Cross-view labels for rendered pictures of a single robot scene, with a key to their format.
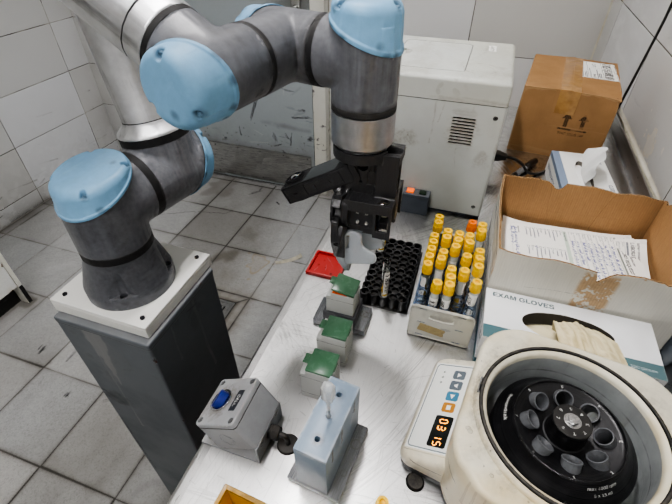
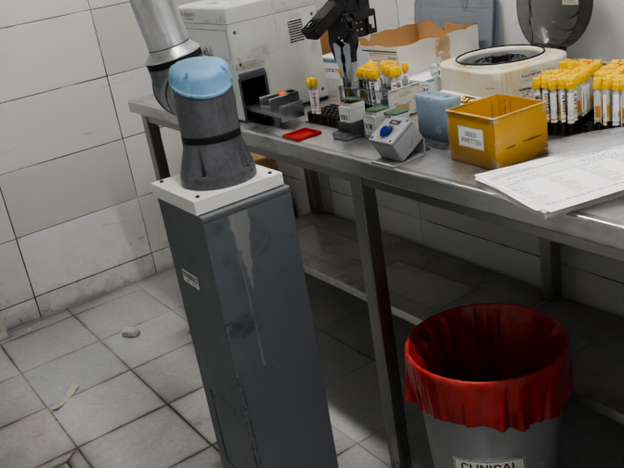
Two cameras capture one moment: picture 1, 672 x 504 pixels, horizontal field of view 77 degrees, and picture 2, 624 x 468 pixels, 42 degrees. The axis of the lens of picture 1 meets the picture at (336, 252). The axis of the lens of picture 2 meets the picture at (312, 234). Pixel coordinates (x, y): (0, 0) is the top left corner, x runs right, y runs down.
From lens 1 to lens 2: 155 cm
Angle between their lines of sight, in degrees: 46
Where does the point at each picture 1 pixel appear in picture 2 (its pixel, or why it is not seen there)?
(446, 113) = (282, 21)
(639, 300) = (460, 45)
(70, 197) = (218, 71)
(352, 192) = (349, 13)
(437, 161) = (289, 61)
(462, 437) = (482, 71)
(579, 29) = not seen: hidden behind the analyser
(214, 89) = not seen: outside the picture
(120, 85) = (171, 13)
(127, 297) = (250, 164)
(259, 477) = (434, 155)
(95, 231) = (230, 99)
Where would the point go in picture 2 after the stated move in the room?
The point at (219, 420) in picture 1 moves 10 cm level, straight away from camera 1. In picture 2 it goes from (401, 127) to (350, 133)
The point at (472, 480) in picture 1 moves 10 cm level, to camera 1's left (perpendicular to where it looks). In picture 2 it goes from (500, 71) to (480, 84)
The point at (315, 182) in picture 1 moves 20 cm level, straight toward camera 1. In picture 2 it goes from (331, 14) to (415, 7)
